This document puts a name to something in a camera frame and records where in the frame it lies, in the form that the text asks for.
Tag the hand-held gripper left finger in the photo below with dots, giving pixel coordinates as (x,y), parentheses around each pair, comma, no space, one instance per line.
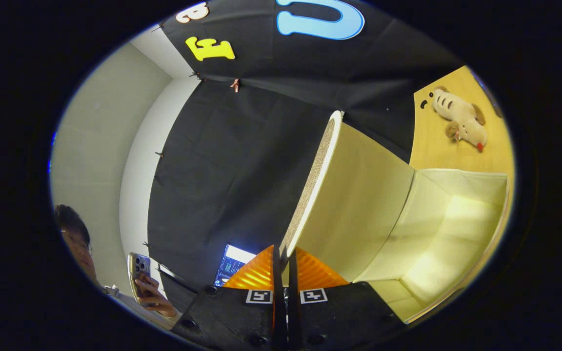
(277,302)

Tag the silver smartphone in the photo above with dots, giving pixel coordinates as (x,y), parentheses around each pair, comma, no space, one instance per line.
(138,273)

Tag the red cloth clip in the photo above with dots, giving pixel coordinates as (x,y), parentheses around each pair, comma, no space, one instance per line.
(234,85)

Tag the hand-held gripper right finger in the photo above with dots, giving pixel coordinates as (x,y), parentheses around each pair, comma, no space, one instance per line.
(292,302)

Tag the laptop computer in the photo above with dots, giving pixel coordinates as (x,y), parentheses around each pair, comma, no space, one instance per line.
(232,263)

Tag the beige fabric storage box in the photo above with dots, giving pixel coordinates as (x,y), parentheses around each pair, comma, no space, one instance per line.
(359,195)

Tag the beige plush dog toy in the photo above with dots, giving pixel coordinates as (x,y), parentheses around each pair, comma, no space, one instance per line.
(461,119)

